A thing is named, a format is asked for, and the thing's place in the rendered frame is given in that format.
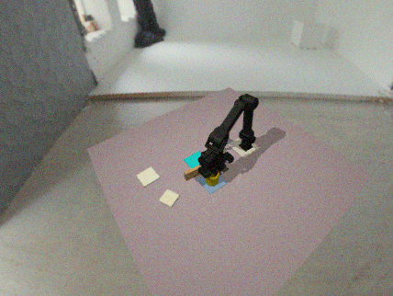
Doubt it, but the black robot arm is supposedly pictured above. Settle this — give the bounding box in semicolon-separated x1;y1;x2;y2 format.
197;94;259;168

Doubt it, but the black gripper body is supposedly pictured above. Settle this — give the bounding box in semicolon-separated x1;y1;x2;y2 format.
198;152;234;178

